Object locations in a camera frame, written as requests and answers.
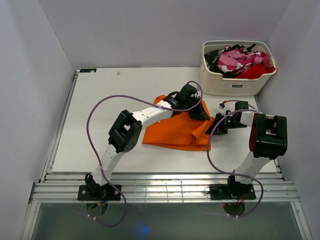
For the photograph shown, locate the black garment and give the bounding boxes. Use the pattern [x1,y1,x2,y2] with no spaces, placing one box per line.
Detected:
[204,49,223,73]

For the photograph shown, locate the cream plastic laundry basket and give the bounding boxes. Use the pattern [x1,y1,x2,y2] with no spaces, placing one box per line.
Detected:
[199,40,277,96]

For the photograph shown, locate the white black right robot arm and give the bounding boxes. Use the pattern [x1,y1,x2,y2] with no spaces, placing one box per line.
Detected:
[206,100,288,202]

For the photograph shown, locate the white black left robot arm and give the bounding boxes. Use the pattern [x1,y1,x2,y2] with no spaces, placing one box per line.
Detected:
[85,81,210,200]

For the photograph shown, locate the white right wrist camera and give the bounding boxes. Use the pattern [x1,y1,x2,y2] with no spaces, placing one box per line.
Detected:
[218,101,232,116]

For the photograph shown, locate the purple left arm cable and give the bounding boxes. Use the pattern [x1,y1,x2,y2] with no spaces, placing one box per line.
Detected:
[86,80,203,228]

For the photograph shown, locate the pink patterned garment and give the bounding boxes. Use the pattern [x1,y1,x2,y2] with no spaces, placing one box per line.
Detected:
[217,48,271,74]

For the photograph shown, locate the orange trousers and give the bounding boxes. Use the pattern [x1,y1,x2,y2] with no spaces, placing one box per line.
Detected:
[141,94,216,152]

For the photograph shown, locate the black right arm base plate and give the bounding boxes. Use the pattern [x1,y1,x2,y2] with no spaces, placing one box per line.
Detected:
[209,184,256,200]

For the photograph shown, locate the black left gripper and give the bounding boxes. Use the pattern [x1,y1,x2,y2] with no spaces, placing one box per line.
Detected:
[183,96,210,122]

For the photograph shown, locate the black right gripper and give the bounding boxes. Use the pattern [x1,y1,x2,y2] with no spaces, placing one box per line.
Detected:
[205,112,247,135]

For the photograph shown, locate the red garment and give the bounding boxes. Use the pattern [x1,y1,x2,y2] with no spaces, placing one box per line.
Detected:
[236,64,276,80]

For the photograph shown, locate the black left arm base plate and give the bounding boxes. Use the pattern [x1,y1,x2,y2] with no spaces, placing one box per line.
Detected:
[77,184,122,202]

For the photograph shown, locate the black label sticker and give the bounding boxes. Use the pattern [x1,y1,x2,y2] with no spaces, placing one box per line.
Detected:
[79,68,97,73]

